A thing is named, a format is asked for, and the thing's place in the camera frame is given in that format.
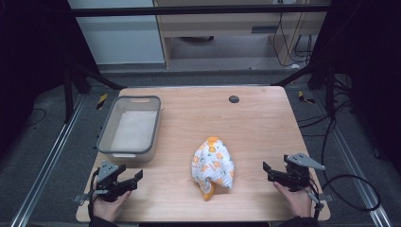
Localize yellow black striped tape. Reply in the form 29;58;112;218
297;90;317;105
96;92;109;111

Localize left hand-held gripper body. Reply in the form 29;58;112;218
73;160;138;203

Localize white cabinet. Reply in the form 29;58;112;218
67;0;166;66

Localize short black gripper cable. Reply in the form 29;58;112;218
87;168;100;221

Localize aluminium floor rail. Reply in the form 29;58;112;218
9;94;87;227
313;90;394;227

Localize person's left hand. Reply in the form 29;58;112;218
92;189;132;223

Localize white orange patterned cloth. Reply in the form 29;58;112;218
190;135;235;202

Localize person's right hand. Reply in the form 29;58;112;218
272;181;314;219

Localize black metal stand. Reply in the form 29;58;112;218
270;61;337;121
61;61;128;125

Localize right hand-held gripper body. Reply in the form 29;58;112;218
273;152;335;212

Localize black floor cables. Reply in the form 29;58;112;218
296;74;357;178

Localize thin black floor cable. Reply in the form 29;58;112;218
22;107;47;129

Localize black horizontal frame bar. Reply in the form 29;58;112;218
70;4;331;18

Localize light wooden desk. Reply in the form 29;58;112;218
152;0;333;69

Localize grey plastic bin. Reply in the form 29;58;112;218
96;95;162;164

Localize black cables under desk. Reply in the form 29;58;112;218
271;11;314;68

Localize black looped gripper cable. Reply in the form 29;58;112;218
315;173;382;213

